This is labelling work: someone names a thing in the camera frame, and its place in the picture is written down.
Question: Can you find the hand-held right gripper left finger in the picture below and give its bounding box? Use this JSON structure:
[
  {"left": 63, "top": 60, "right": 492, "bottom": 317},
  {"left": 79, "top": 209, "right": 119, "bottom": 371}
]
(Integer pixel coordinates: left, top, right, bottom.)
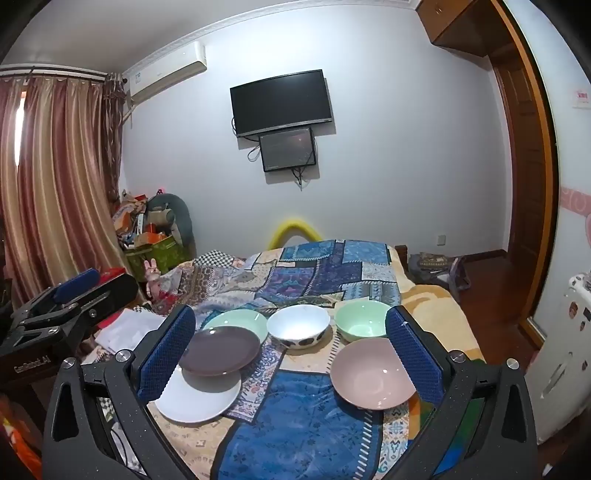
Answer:
[{"left": 41, "top": 304, "right": 204, "bottom": 480}]

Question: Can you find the white suitcase with stickers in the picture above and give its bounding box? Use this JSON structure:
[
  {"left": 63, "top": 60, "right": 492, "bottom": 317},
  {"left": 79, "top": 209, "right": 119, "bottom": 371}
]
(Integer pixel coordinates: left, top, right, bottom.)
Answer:
[{"left": 526, "top": 272, "right": 591, "bottom": 444}]

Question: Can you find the patterned bag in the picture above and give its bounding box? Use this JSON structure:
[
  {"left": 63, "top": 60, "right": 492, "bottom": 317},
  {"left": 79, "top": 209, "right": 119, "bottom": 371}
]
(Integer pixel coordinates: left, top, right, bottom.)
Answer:
[{"left": 409, "top": 251, "right": 469, "bottom": 301}]

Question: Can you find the white plate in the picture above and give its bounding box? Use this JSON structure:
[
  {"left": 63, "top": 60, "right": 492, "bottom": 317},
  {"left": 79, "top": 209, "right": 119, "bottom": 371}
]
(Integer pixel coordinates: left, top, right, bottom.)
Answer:
[{"left": 154, "top": 367, "right": 242, "bottom": 424}]

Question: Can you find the black wall television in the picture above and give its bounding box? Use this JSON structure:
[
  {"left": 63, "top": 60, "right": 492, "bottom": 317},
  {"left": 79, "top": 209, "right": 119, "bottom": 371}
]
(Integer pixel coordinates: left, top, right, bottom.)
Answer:
[{"left": 230, "top": 69, "right": 334, "bottom": 138}]

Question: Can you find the wooden door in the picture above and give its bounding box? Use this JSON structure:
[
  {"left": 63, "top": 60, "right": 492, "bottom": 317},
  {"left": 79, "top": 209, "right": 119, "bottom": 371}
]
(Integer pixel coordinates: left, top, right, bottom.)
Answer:
[{"left": 492, "top": 53, "right": 550, "bottom": 333}]

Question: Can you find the white cloth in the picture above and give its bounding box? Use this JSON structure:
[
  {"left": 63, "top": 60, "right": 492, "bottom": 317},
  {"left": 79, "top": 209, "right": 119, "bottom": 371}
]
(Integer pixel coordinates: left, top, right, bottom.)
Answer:
[{"left": 95, "top": 308, "right": 160, "bottom": 356}]

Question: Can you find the blue patchwork blanket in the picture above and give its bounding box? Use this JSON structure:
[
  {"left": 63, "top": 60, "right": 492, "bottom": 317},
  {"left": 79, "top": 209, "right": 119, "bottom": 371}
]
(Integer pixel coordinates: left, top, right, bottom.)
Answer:
[{"left": 92, "top": 239, "right": 485, "bottom": 480}]

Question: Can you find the white curtain rail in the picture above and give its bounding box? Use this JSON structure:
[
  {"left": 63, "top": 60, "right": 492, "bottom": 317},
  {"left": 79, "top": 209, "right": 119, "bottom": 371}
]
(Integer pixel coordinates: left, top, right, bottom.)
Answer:
[{"left": 0, "top": 65, "right": 123, "bottom": 84}]

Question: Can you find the wooden overhead cabinet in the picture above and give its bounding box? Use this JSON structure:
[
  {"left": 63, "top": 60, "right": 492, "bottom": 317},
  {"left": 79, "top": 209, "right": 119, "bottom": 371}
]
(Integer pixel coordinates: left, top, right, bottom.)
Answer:
[{"left": 414, "top": 0, "right": 513, "bottom": 58}]

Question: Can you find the green plate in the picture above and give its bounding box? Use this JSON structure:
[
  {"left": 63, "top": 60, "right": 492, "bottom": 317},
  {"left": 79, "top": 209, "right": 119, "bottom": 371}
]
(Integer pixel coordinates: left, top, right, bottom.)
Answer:
[{"left": 202, "top": 309, "right": 270, "bottom": 346}]

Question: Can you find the yellow foam tube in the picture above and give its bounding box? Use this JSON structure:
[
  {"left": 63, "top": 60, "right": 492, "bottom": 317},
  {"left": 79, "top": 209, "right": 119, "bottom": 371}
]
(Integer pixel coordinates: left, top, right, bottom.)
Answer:
[{"left": 269, "top": 217, "right": 322, "bottom": 250}]

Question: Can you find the small black monitor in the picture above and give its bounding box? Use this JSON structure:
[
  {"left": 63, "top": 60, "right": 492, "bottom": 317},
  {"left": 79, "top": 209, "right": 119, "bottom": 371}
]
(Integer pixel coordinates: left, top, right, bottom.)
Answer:
[{"left": 259, "top": 127, "right": 317, "bottom": 173}]

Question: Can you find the pink plush rabbit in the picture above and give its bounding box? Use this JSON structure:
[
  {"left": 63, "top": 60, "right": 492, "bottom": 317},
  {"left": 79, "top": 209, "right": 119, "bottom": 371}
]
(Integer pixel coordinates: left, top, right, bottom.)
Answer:
[{"left": 144, "top": 259, "right": 162, "bottom": 301}]

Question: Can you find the green bowl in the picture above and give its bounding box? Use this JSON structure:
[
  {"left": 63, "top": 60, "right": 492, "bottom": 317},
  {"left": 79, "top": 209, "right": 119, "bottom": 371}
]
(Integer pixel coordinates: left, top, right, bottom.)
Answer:
[{"left": 334, "top": 300, "right": 393, "bottom": 343}]

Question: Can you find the striped brown curtain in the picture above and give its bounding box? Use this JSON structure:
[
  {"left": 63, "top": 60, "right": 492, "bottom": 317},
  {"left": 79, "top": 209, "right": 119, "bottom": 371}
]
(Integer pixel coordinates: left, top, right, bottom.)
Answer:
[{"left": 0, "top": 76, "right": 125, "bottom": 305}]

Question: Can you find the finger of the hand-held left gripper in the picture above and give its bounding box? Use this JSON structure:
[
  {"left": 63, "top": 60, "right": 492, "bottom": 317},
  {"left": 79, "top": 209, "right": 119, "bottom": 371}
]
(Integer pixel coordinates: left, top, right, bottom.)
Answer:
[
  {"left": 9, "top": 275, "right": 139, "bottom": 344},
  {"left": 11, "top": 269, "right": 101, "bottom": 324}
]

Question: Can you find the white air conditioner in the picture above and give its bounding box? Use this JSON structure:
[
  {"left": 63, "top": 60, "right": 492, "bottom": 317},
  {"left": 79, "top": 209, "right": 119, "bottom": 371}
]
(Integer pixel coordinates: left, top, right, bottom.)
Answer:
[{"left": 122, "top": 41, "right": 207, "bottom": 103}]

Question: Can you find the yellow fleece blanket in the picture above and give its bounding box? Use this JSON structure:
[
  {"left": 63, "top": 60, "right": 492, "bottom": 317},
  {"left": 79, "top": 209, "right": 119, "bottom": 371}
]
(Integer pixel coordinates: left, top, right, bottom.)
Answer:
[{"left": 397, "top": 284, "right": 485, "bottom": 365}]

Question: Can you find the brown plate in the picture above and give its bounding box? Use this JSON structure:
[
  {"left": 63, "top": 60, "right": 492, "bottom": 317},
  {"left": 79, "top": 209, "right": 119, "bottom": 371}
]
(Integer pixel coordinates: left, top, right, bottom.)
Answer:
[{"left": 178, "top": 325, "right": 262, "bottom": 377}]

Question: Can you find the white bowl with dark spots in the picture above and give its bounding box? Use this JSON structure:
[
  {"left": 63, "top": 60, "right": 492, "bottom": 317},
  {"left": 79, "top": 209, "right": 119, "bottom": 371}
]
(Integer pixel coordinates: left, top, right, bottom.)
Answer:
[{"left": 266, "top": 305, "right": 331, "bottom": 352}]

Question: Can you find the green box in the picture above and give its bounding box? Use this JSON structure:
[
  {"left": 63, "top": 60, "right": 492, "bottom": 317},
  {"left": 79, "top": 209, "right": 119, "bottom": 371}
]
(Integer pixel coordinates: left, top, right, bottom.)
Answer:
[{"left": 124, "top": 235, "right": 185, "bottom": 278}]

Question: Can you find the pink bowl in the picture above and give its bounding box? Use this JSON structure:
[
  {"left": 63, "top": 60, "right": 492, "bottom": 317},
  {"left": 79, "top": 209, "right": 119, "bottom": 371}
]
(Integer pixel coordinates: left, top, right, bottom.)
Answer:
[{"left": 329, "top": 338, "right": 417, "bottom": 411}]

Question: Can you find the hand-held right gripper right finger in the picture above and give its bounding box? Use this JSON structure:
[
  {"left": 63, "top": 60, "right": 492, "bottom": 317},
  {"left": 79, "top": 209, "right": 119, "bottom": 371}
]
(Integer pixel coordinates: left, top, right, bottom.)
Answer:
[{"left": 379, "top": 305, "right": 539, "bottom": 480}]

